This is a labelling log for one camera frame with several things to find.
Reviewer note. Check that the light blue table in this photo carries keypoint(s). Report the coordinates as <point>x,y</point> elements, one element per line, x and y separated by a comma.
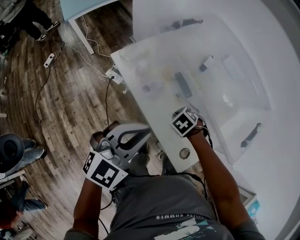
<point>77,7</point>

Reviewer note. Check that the black rounded object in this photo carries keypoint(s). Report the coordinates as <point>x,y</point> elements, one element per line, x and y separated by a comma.
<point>11,150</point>

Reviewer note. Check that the black rectangular case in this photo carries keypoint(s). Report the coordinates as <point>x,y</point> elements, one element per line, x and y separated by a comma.
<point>184,84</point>

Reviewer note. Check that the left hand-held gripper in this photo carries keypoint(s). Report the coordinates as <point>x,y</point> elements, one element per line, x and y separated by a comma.
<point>105,173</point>

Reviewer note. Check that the white table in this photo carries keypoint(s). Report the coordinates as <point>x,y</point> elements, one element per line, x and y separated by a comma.
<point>161,131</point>

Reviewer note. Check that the clear plastic storage box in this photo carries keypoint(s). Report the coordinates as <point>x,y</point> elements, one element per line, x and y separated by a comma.
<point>234,93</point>

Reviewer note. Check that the white open bin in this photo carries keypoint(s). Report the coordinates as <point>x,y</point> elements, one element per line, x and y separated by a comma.
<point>248,194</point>

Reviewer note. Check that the white card with purple flower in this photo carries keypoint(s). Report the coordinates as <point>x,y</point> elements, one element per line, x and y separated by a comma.
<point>152,87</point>

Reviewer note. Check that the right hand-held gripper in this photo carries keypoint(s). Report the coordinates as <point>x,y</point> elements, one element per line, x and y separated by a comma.
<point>184,123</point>

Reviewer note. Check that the person's left hand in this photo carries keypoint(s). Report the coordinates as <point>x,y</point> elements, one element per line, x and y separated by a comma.
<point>97,136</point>

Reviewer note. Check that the person's gray trousers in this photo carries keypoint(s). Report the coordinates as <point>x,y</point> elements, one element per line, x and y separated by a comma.
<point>140,162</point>

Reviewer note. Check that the small white power strip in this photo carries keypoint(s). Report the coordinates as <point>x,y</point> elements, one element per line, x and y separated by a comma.
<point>49,60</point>

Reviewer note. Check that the person's gray shirt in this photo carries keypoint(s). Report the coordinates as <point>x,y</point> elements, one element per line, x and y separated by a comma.
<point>164,199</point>

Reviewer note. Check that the teal packet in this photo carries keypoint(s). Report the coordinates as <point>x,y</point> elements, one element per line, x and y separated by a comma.
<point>254,208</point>

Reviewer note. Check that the person's right forearm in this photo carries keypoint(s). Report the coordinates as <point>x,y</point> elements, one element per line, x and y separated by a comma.
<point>211,168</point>

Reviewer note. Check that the person's left forearm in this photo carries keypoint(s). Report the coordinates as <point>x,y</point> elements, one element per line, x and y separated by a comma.
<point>86,206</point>

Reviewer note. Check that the wide white power strip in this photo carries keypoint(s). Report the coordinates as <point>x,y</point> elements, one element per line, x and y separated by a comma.
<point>114,75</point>

